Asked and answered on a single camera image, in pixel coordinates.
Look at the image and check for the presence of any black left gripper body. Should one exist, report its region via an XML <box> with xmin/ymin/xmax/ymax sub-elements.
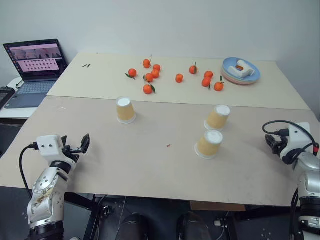
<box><xmin>61</xmin><ymin>144</ymin><xmax>81</xmax><ymax>164</ymax></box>

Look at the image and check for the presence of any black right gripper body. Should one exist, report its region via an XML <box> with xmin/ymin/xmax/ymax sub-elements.
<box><xmin>273</xmin><ymin>136</ymin><xmax>289</xmax><ymax>156</ymax></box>

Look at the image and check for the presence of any yellow paper cup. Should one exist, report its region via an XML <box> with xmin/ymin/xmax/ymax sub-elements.
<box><xmin>194</xmin><ymin>129</ymin><xmax>224</xmax><ymax>160</ymax></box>
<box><xmin>203</xmin><ymin>104</ymin><xmax>231</xmax><ymax>132</ymax></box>
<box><xmin>115</xmin><ymin>96</ymin><xmax>137</xmax><ymax>125</ymax></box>

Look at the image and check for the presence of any light blue plate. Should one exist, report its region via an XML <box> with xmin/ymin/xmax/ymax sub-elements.
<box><xmin>222</xmin><ymin>57</ymin><xmax>262</xmax><ymax>83</ymax></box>

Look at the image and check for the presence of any pink plate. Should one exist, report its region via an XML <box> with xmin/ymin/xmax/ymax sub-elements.
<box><xmin>220</xmin><ymin>65</ymin><xmax>261</xmax><ymax>87</ymax></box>

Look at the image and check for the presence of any white foam block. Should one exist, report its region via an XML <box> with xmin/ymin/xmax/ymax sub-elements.
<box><xmin>229</xmin><ymin>59</ymin><xmax>256</xmax><ymax>79</ymax></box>

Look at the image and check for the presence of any orange tangerine with leaf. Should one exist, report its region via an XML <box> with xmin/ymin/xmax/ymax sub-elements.
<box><xmin>124</xmin><ymin>68</ymin><xmax>138</xmax><ymax>81</ymax></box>
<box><xmin>142</xmin><ymin>55</ymin><xmax>153</xmax><ymax>70</ymax></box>
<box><xmin>142</xmin><ymin>72</ymin><xmax>155</xmax><ymax>84</ymax></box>
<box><xmin>188</xmin><ymin>61</ymin><xmax>199</xmax><ymax>75</ymax></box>
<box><xmin>213</xmin><ymin>75</ymin><xmax>225</xmax><ymax>93</ymax></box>
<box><xmin>142</xmin><ymin>82</ymin><xmax>157</xmax><ymax>95</ymax></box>

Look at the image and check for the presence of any grey open laptop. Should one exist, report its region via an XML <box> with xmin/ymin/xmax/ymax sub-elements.
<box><xmin>2</xmin><ymin>38</ymin><xmax>69</xmax><ymax>110</ymax></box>

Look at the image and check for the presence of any black electronic device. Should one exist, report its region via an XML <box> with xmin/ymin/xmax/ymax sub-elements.
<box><xmin>0</xmin><ymin>85</ymin><xmax>16</xmax><ymax>111</ymax></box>

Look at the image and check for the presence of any brown cardboard piece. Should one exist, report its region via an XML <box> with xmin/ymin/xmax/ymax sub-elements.
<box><xmin>189</xmin><ymin>201</ymin><xmax>247</xmax><ymax>212</ymax></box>

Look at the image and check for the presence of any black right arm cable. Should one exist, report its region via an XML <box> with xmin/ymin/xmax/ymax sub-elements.
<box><xmin>262</xmin><ymin>120</ymin><xmax>320</xmax><ymax>156</ymax></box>

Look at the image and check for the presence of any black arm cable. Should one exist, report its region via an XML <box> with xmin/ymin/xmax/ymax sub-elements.
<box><xmin>262</xmin><ymin>120</ymin><xmax>320</xmax><ymax>156</ymax></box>
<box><xmin>19</xmin><ymin>143</ymin><xmax>39</xmax><ymax>199</ymax></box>

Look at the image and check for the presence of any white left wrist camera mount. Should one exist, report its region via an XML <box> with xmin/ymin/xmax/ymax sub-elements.
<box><xmin>36</xmin><ymin>134</ymin><xmax>65</xmax><ymax>158</ymax></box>

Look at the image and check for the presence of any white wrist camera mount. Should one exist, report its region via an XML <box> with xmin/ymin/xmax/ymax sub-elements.
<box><xmin>279</xmin><ymin>122</ymin><xmax>313</xmax><ymax>161</ymax></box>
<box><xmin>36</xmin><ymin>134</ymin><xmax>65</xmax><ymax>158</ymax></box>

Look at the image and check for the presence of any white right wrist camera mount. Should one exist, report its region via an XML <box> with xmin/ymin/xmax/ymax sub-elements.
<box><xmin>279</xmin><ymin>122</ymin><xmax>313</xmax><ymax>161</ymax></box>

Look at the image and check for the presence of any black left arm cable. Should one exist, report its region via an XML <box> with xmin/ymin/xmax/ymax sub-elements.
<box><xmin>19</xmin><ymin>143</ymin><xmax>39</xmax><ymax>199</ymax></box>

